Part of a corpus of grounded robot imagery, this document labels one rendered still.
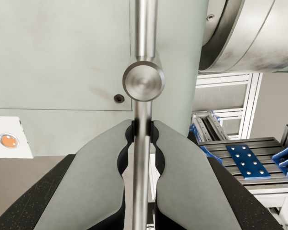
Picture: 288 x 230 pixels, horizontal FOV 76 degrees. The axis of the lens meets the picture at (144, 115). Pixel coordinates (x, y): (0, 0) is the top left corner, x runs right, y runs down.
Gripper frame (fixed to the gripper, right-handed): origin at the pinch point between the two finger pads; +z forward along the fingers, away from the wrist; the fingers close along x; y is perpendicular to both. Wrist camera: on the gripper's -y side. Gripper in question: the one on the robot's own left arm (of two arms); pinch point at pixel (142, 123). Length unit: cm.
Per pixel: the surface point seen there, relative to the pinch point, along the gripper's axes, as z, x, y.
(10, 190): 138, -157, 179
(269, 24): 14.7, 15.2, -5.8
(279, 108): 137, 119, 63
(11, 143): 11.3, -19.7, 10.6
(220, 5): 19.0, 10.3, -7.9
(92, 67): 11.6, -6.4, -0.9
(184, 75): 12.6, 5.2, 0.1
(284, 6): 14.0, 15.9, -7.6
